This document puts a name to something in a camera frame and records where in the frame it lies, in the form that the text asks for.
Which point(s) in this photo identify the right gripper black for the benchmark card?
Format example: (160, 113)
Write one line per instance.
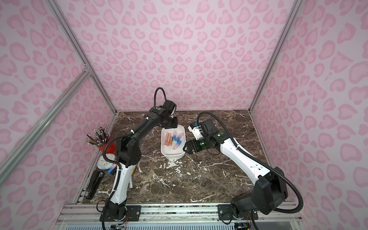
(189, 146)

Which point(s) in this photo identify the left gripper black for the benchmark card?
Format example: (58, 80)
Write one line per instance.
(171, 122)

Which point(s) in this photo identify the pink blue square lipstick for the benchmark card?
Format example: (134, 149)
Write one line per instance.
(176, 146)

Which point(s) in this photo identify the white storage box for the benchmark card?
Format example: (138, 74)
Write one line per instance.
(167, 151)

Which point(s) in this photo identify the pink lip gloss tube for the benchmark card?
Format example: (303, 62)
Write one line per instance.
(167, 139)

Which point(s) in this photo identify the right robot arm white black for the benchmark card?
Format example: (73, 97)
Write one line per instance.
(269, 189)

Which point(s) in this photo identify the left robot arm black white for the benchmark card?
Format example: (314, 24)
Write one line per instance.
(124, 151)

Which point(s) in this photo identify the bundle of coloured pencils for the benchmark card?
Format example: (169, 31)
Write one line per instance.
(99, 138)

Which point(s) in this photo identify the black stapler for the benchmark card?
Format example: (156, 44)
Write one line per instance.
(94, 183)

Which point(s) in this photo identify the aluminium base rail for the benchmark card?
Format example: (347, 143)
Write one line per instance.
(185, 216)

